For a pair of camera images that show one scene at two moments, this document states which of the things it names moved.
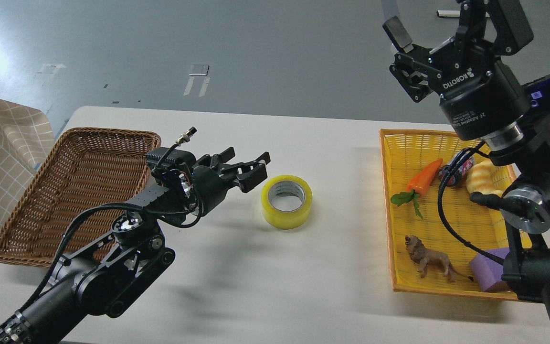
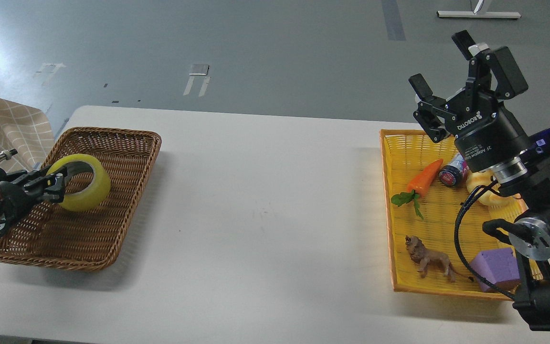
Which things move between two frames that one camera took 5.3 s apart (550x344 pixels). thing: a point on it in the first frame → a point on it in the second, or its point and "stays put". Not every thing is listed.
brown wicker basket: x=86 y=168 stays put
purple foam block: x=488 y=272 stays put
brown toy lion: x=424 y=258 stays put
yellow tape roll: x=287 y=201 → x=98 y=193
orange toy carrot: x=418 y=184 stays put
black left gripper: x=211 y=187 → x=16 y=201
